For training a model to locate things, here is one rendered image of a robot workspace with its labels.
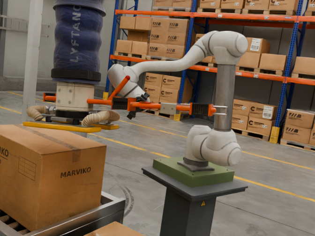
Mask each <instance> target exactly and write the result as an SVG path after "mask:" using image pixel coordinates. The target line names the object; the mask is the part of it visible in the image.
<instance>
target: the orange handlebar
mask: <svg viewBox="0 0 315 236"><path fill-rule="evenodd" d="M45 100H48V101H56V96H46V97H45ZM87 103H90V104H103V105H112V101H111V100H100V99H87ZM130 107H140V109H149V110H151V109H160V108H161V104H158V103H154V102H130ZM176 109H177V110H178V111H189V110H190V106H185V105H177V106H176ZM216 111H217V110H216V108H211V113H215V112H216Z"/></svg>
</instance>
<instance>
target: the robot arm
mask: <svg viewBox="0 0 315 236"><path fill-rule="evenodd" d="M247 49H248V41H247V39H246V37H245V36H244V35H242V34H241V33H238V32H234V31H221V32H219V31H211V32H209V33H207V34H205V35H204V36H203V37H201V38H200V39H199V40H198V41H197V42H196V43H195V44H194V45H193V46H192V47H191V48H190V50H189V51H188V52H187V54H186V55H185V56H184V57H183V58H182V59H180V60H176V61H145V62H140V63H138V64H135V65H133V66H126V67H123V66H122V65H120V64H114V65H112V67H111V68H110V69H109V70H108V72H107V74H108V75H107V76H108V79H109V81H110V83H111V84H112V85H113V87H114V88H115V89H116V88H117V87H118V85H119V84H120V83H121V82H122V81H123V79H124V78H125V77H126V76H127V75H129V76H130V80H129V81H128V82H127V83H126V85H125V86H124V87H123V88H122V90H121V91H120V92H119V94H121V95H122V96H123V97H124V98H128V97H132V98H136V102H150V98H149V96H150V95H149V94H148V93H147V92H144V91H143V90H142V89H141V88H140V87H139V86H138V84H137V82H138V81H139V75H140V74H141V73H143V72H146V71H162V72H177V71H182V70H185V69H188V68H189V67H191V66H193V65H194V64H196V63H198V62H199V61H201V60H203V59H204V58H206V57H207V56H214V57H215V61H216V63H217V85H216V101H215V106H227V107H228V108H227V116H223V115H215V116H214V128H213V129H211V128H209V127H208V126H207V125H194V126H193V127H192V128H191V129H190V131H189V133H188V136H187V141H186V148H185V157H183V160H184V161H178V162H177V164H178V165H181V166H183V167H184V168H186V169H188V170H190V171H191V172H197V171H214V170H215V168H213V167H211V166H209V162H211V163H213V164H216V165H219V166H223V167H227V166H233V165H236V164H237V163H238V162H239V161H240V159H241V154H242V152H241V148H240V146H239V144H238V143H237V140H236V135H235V133H234V131H233V130H232V129H231V128H232V115H233V97H234V84H235V71H236V65H237V64H238V62H239V60H240V58H241V56H242V55H244V53H245V52H246V51H247ZM146 110H147V109H140V107H136V110H135V111H130V112H129V114H128V115H127V118H129V119H130V120H131V119H132V117H134V118H135V115H136V113H137V112H139V113H140V112H145V111H146Z"/></svg>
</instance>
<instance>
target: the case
mask: <svg viewBox="0 0 315 236"><path fill-rule="evenodd" d="M106 148H107V145H105V144H102V143H99V142H96V141H94V140H90V139H88V138H85V137H83V136H80V135H77V134H74V133H71V132H69V131H64V130H55V129H47V128H38V127H29V126H23V124H14V125H0V209H1V210H2V211H3V212H5V213H6V214H8V215H9V216H10V217H12V218H13V219H14V220H16V221H17V222H18V223H20V224H21V225H23V226H24V227H25V228H26V229H28V230H29V231H30V232H32V231H35V230H38V229H41V228H43V227H46V226H49V225H51V224H54V223H57V222H59V221H62V220H64V219H67V218H70V217H72V216H75V215H78V214H81V213H83V212H86V211H88V210H91V209H94V208H96V207H99V206H100V200H101V191H102V183H103V175H104V167H105V156H106Z"/></svg>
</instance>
